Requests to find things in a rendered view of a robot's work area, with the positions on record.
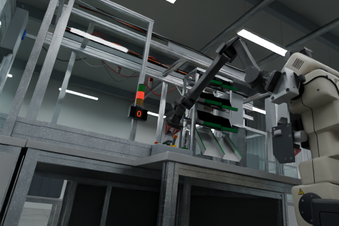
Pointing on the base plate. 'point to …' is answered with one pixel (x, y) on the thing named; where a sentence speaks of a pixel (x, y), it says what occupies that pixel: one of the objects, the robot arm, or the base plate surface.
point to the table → (158, 160)
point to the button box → (159, 148)
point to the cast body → (168, 137)
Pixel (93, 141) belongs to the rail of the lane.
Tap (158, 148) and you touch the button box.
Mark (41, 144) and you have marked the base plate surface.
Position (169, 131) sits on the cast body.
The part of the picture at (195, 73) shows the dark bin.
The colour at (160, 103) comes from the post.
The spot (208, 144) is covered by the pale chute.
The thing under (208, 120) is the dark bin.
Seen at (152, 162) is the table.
